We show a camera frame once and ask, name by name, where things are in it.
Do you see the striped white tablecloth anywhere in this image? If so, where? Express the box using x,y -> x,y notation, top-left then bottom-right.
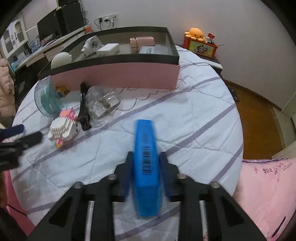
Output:
11,47 -> 243,225

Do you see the orange octopus plush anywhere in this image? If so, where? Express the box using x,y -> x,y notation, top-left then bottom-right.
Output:
185,28 -> 206,42

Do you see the clear plastic plug case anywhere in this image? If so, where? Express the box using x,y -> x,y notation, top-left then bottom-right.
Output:
86,86 -> 121,120

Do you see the white spray nozzle device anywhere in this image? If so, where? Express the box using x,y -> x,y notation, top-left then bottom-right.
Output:
81,36 -> 104,57

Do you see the black computer monitor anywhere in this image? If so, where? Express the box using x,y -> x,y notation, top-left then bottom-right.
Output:
37,9 -> 62,43

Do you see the white desk with drawers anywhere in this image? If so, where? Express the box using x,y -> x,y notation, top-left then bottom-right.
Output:
13,25 -> 92,74

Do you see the red toy storage box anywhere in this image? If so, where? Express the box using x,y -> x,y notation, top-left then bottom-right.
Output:
183,37 -> 218,59

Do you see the teal lidded clear container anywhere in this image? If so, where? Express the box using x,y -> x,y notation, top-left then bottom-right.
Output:
34,76 -> 64,118

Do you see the rose gold metal tin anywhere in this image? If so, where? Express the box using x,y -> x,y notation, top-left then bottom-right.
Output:
129,37 -> 155,52

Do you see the white wall socket strip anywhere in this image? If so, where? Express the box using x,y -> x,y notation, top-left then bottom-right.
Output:
97,14 -> 118,22

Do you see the white power adapter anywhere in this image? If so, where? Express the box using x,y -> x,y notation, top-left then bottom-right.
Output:
96,43 -> 120,57

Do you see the white round ball lamp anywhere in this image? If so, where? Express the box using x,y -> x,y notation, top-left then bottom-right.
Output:
51,52 -> 72,69

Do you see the black white tv cabinet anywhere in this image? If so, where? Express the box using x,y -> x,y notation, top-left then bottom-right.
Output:
176,45 -> 223,77

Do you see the black bathroom scale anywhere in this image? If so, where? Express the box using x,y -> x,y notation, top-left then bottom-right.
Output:
227,86 -> 240,103

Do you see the pink puffer jacket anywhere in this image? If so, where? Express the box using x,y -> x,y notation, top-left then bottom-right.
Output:
0,58 -> 16,117

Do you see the pink white block figure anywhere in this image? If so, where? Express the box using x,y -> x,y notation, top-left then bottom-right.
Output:
47,108 -> 79,148

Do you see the clear wrapped small pack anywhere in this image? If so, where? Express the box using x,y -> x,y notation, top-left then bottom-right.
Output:
138,45 -> 172,55

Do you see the pink black shallow box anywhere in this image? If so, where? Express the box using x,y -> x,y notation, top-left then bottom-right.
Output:
38,26 -> 180,90

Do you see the black computer tower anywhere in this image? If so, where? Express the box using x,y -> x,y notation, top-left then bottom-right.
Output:
56,1 -> 84,36

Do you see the white glass door cabinet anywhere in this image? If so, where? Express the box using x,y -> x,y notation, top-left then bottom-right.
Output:
1,16 -> 28,59

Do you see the pink bed quilt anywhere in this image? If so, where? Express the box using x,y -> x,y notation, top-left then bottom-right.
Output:
233,158 -> 295,240

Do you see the blue rectangular box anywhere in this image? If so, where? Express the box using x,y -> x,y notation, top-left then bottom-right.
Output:
133,120 -> 162,217

